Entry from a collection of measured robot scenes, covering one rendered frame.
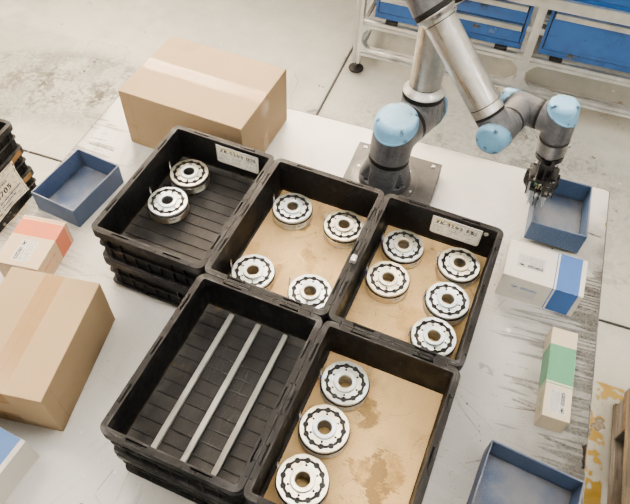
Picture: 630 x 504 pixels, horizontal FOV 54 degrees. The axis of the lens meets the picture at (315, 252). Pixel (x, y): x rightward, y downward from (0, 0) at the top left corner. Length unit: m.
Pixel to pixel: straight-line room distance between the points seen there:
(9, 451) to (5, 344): 0.22
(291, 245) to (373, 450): 0.55
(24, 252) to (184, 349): 0.55
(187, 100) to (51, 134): 1.50
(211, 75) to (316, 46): 1.76
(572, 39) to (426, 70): 1.57
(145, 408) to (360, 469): 0.46
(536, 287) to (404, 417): 0.53
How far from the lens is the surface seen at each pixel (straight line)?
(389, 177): 1.77
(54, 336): 1.48
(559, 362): 1.60
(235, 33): 3.76
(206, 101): 1.86
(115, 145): 2.08
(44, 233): 1.79
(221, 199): 1.68
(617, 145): 3.43
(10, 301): 1.57
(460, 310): 1.48
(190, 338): 1.44
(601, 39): 3.22
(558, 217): 1.93
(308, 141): 2.02
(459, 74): 1.52
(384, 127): 1.68
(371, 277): 1.49
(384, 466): 1.32
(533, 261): 1.71
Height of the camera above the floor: 2.07
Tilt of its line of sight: 53 degrees down
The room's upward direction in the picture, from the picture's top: 3 degrees clockwise
